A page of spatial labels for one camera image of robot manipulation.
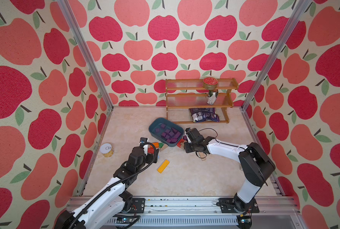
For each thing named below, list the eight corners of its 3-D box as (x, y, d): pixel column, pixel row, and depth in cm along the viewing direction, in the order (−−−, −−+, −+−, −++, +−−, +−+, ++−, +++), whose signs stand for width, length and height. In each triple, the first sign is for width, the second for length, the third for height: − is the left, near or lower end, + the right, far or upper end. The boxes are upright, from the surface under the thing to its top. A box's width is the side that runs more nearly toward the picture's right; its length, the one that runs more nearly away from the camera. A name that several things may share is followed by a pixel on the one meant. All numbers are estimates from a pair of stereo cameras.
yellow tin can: (104, 159, 93) (101, 155, 89) (102, 149, 98) (99, 144, 94) (115, 155, 95) (112, 151, 90) (112, 145, 100) (109, 141, 95)
